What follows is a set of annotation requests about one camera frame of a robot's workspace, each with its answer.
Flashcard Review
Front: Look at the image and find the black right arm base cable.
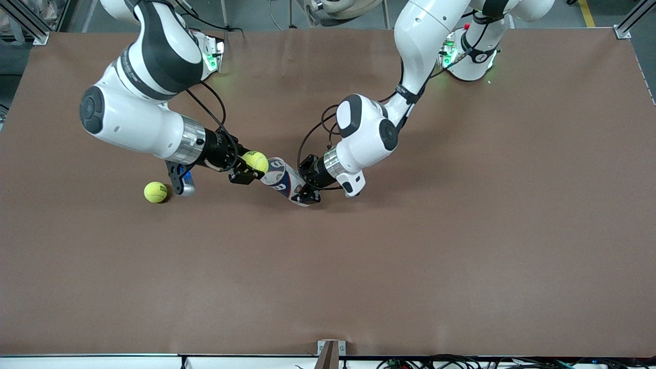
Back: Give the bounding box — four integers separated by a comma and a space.
174, 0, 245, 36

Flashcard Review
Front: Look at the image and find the clear plastic tennis ball can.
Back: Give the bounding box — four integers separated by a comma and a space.
260, 157, 314, 207

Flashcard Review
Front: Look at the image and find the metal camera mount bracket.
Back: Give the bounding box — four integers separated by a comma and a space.
315, 340, 346, 369

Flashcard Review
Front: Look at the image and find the yellow tennis ball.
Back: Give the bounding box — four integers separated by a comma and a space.
242, 151, 269, 174
144, 181, 168, 203

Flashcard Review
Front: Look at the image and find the aluminium frame post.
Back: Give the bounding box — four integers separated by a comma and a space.
614, 0, 656, 40
0, 0, 50, 46

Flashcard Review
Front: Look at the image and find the grey rounded housing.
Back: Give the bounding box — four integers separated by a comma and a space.
297, 0, 385, 26

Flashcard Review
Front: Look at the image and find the brown table cover sheet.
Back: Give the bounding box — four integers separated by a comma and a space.
0, 27, 656, 358

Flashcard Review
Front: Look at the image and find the black cable bundle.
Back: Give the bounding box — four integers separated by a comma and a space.
377, 354, 656, 369

